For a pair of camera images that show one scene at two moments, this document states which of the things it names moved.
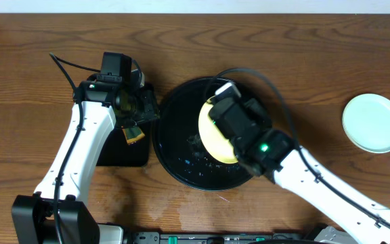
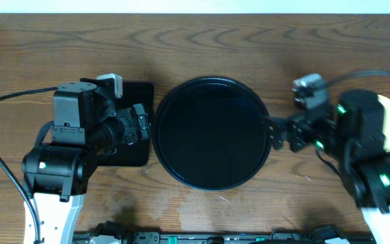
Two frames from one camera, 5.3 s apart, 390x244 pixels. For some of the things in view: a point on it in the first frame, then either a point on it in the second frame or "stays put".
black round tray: x=178 y=148 stays put
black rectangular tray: x=118 y=152 stays put
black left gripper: x=146 y=106 → x=141 y=122
